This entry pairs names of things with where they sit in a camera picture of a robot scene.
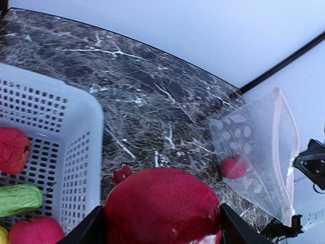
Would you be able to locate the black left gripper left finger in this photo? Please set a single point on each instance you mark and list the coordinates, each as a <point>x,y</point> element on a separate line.
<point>89,231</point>

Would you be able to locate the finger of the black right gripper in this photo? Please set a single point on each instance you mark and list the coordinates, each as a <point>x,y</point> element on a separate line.
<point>311,163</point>

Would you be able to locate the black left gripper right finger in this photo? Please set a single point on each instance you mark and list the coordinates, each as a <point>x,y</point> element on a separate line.
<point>236,231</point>

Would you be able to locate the red toy tomato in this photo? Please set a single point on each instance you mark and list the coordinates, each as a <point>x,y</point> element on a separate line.
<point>36,230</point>

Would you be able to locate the clear zip top bag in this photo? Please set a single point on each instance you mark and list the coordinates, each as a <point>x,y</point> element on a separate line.
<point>264,132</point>

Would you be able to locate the red toy apple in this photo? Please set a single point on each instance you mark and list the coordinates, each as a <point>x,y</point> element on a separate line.
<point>233,168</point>

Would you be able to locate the red toy fruit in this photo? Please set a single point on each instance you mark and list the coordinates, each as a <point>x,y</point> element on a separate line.
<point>15,147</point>
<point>161,205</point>

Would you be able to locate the white plastic basket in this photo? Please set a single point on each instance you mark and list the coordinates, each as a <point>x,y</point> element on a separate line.
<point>65,127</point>

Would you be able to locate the red toy fruit front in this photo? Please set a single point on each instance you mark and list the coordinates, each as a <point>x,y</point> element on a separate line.
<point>15,147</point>

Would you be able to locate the green toy cucumber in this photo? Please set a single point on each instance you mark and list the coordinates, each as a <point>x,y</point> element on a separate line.
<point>20,199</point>

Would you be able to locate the yellow toy lemon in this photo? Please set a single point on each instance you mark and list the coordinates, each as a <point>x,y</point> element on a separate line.
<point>4,235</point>

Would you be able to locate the black right frame post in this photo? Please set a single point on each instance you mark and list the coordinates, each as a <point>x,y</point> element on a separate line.
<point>284,63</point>

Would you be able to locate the black frame post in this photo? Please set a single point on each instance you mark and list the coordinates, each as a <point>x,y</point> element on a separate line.
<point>3,7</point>
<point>284,63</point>

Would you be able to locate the black left frame post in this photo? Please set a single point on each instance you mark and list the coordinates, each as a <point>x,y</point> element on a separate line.
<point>3,7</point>

